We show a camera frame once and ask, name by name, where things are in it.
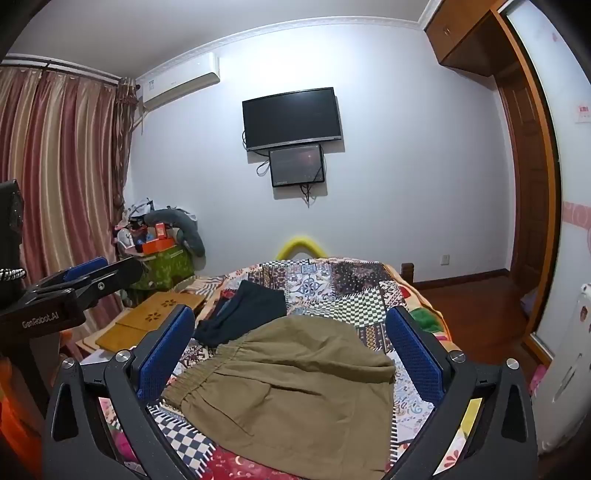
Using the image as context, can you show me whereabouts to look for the white air conditioner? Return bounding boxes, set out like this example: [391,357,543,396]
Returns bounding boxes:
[135,52,221,112]

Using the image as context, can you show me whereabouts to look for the dark navy pants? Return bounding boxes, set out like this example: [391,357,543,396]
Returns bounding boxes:
[193,280,288,348]

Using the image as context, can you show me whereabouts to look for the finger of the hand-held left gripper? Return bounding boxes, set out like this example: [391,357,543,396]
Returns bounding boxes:
[69,256,145,303]
[28,257,110,291]

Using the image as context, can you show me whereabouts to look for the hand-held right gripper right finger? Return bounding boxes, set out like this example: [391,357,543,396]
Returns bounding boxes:
[385,305,539,480]

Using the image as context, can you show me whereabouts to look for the green cloth cover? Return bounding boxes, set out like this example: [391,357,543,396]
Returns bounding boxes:
[129,247,195,303]

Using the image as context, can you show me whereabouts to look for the black wall television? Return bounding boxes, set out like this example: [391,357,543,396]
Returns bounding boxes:
[242,87,343,152]

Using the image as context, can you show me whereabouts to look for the orange box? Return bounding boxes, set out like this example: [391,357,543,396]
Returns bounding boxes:
[141,237,176,254]

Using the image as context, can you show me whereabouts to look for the yellow hoop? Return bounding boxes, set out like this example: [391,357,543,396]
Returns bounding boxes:
[276,236,326,261]

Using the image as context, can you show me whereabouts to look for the white appliance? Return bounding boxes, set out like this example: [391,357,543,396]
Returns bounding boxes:
[531,284,591,457]

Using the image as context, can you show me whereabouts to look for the wooden overhead cabinet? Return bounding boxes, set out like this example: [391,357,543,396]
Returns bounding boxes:
[424,0,509,77]

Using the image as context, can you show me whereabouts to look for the white curtain rail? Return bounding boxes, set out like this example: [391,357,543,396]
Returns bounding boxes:
[0,54,122,85]

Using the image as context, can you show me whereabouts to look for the wooden headboard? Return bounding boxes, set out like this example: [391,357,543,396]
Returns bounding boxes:
[95,291,205,354]

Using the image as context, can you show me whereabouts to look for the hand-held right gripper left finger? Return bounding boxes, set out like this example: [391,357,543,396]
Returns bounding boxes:
[44,305,204,480]

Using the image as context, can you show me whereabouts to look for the purple cloth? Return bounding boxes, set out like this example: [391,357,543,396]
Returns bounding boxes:
[521,286,539,320]

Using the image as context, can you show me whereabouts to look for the grey plush pillow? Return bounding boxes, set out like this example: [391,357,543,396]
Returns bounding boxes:
[143,209,206,257]

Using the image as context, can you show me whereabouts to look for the black cable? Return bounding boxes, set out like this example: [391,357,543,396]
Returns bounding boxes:
[300,182,324,207]

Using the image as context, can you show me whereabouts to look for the wooden door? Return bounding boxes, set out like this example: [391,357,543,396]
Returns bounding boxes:
[496,69,550,319]

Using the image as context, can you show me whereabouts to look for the khaki pants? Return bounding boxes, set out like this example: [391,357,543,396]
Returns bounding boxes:
[161,315,397,480]

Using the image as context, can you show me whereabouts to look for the small black wall monitor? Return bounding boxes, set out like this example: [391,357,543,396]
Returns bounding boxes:
[269,143,324,188]

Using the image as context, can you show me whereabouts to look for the striped pink curtain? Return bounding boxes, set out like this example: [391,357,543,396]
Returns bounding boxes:
[0,65,139,342]

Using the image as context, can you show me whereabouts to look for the white sliding wardrobe door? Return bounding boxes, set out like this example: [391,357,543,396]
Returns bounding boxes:
[505,0,591,370]

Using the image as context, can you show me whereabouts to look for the patchwork blanket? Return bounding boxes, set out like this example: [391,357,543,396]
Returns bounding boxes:
[78,258,485,480]

